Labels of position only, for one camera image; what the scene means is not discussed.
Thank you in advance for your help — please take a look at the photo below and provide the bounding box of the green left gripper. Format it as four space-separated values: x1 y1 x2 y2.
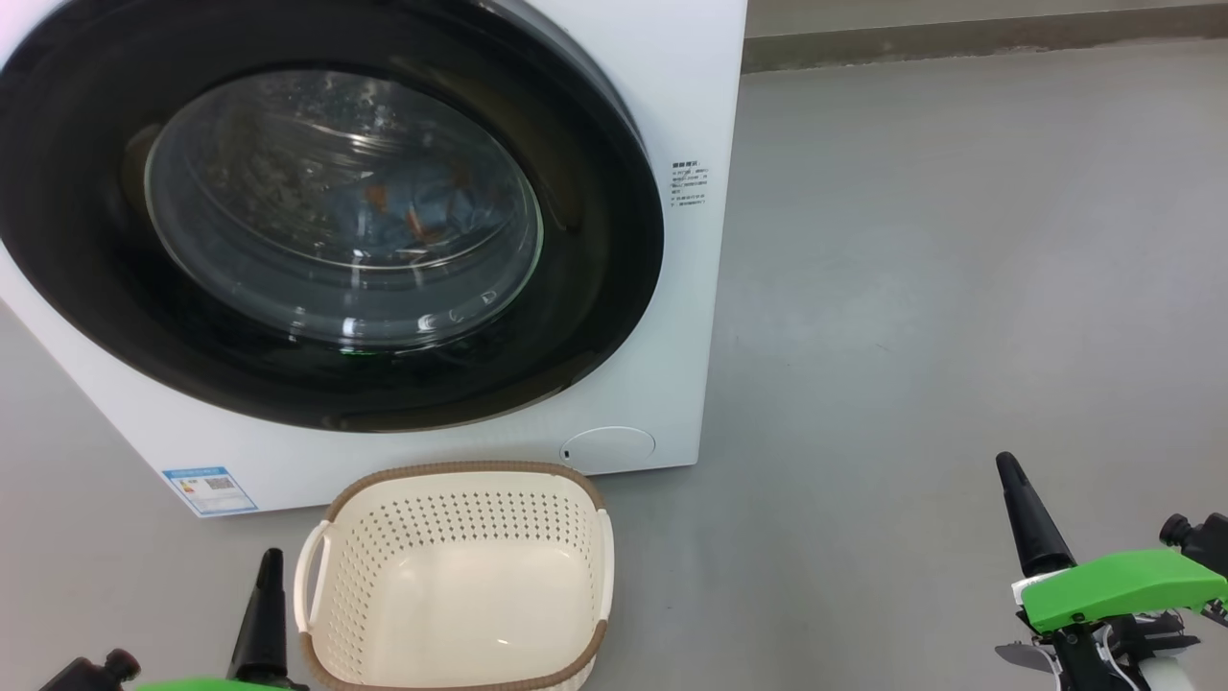
134 548 294 691

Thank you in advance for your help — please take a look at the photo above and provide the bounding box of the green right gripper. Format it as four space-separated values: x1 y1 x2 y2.
996 452 1228 691

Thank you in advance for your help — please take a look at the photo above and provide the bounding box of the blue bear print garment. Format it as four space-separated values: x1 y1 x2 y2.
326 163 500 265

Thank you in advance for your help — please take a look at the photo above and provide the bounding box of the black round glass door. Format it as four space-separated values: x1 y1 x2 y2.
0 0 666 433

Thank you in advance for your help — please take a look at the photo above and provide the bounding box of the cream perforated laundry basket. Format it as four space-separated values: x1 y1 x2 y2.
294 461 615 691

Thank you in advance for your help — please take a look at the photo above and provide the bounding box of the white front-load washing machine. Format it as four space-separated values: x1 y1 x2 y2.
0 0 748 519

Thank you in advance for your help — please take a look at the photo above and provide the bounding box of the blue energy label sticker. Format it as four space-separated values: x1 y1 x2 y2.
161 466 258 517

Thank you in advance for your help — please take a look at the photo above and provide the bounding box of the round white filter cover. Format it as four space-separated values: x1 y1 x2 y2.
559 426 657 475

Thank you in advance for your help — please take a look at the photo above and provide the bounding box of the small printed text label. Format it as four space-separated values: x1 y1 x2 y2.
670 161 709 209

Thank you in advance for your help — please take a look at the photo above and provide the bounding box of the grey wall baseboard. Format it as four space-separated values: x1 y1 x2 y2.
744 0 1228 74

